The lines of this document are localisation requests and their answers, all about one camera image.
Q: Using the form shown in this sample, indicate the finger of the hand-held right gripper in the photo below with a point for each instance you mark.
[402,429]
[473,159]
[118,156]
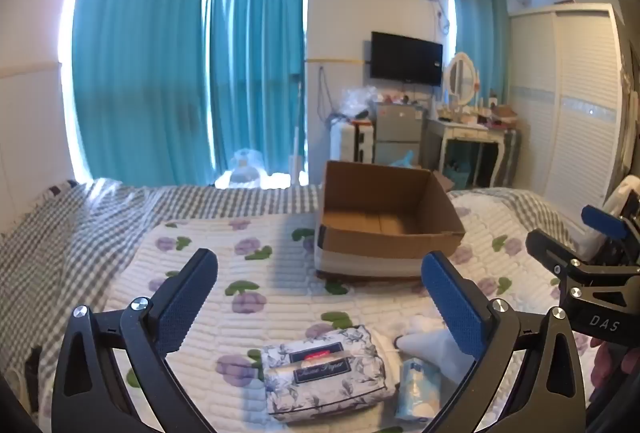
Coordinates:
[602,215]
[547,250]

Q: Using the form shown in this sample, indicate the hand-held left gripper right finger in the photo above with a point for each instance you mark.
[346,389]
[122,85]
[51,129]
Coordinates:
[452,298]

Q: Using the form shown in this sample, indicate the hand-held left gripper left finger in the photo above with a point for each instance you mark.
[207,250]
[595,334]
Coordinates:
[185,303]

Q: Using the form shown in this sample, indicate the brown cardboard box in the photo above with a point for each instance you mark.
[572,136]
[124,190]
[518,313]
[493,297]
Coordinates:
[380,248]

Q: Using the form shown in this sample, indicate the light blue tissue packet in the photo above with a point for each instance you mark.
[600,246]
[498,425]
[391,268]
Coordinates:
[417,388]

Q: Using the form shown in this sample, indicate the floral tissue pack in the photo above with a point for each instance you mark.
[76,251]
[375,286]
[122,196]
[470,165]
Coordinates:
[325,373]

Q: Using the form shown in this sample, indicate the person's right hand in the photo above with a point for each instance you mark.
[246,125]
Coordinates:
[607,358]

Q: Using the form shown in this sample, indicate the white quilt with purple flowers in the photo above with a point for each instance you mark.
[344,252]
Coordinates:
[280,258]

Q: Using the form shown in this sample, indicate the white louvred wardrobe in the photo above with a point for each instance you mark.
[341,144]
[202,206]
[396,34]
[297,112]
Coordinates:
[575,103]

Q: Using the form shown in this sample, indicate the grey checked bed sheet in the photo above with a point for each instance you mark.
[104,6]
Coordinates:
[75,233]

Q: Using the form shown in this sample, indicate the white dressing table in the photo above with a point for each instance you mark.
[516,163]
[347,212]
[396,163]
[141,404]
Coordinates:
[465,130]

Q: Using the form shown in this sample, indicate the blue plastic bag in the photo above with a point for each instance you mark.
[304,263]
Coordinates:
[404,160]

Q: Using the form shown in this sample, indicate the clear water jug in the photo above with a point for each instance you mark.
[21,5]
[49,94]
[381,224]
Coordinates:
[245,168]

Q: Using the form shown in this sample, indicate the clutter of cosmetics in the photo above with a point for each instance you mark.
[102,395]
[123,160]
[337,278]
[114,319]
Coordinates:
[485,113]

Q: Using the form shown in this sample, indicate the dark object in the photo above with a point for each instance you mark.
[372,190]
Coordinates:
[34,378]

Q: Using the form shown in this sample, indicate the grey mini fridge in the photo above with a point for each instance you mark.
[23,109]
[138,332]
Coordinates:
[400,133]

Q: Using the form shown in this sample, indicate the white suitcase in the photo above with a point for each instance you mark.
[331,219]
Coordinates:
[350,140]

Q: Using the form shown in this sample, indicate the oval white vanity mirror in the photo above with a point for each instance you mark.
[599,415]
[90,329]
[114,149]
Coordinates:
[460,75]

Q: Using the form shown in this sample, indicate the white mop pole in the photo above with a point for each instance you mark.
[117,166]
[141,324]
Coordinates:
[299,128]

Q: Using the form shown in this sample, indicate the clear plastic bag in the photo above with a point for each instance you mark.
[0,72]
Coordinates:
[360,100]

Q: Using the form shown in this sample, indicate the pale teal curtain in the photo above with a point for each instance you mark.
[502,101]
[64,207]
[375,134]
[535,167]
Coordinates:
[477,23]

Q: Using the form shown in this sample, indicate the wide teal curtain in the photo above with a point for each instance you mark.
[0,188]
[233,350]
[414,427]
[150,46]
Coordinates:
[135,63]

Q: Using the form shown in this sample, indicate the narrow teal curtain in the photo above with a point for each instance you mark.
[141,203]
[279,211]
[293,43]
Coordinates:
[255,63]

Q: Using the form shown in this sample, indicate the black wall television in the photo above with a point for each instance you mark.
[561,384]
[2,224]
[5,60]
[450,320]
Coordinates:
[406,59]

